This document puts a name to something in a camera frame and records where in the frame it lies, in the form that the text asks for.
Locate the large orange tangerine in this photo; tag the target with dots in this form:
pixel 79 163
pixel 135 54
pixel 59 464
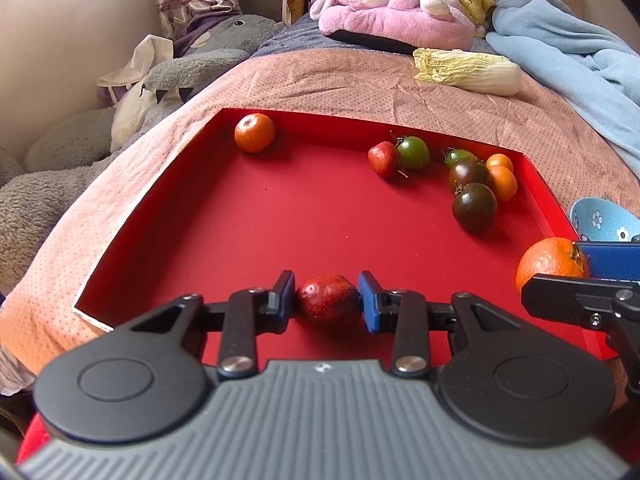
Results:
pixel 556 256

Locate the blue cartoon plate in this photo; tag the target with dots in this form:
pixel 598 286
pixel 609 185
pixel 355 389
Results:
pixel 598 220

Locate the pink dotted bedspread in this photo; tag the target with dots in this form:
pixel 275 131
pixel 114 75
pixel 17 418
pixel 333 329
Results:
pixel 38 319

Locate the napa cabbage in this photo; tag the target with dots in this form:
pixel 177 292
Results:
pixel 473 71

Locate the light blue blanket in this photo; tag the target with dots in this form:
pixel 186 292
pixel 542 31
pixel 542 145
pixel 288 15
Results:
pixel 589 66

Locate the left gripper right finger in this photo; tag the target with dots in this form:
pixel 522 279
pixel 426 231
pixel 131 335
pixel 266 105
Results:
pixel 383 309

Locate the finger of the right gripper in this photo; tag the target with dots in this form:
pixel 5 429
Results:
pixel 612 261
pixel 584 302

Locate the red strawberry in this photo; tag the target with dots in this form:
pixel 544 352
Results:
pixel 329 301

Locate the small orange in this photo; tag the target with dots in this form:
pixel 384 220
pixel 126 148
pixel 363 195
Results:
pixel 500 160
pixel 502 182

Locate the grey plush toy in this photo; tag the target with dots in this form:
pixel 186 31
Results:
pixel 61 165

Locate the green tomato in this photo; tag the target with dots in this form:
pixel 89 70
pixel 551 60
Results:
pixel 414 153
pixel 453 155

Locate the red-orange tomato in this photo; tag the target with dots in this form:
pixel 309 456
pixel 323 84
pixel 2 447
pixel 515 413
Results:
pixel 254 133

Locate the small red fruit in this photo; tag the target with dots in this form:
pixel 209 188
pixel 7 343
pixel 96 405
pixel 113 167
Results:
pixel 385 160

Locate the dark brown tomato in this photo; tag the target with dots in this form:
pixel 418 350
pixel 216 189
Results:
pixel 465 171

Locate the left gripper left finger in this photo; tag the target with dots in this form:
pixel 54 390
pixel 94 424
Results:
pixel 272 307

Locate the white paper bag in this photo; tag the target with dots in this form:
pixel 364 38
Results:
pixel 151 51

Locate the red shallow tray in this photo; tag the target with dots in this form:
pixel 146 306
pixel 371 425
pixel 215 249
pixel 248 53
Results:
pixel 217 220

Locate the small orange back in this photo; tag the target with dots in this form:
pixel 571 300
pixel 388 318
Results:
pixel 500 160

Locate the pink plush toy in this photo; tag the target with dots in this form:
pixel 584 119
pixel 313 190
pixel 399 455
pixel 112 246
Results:
pixel 395 25

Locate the large dark tomato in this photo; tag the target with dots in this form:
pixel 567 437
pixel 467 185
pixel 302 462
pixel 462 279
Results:
pixel 474 206

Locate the small orange front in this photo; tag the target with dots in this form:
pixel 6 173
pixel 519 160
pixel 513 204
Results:
pixel 502 182

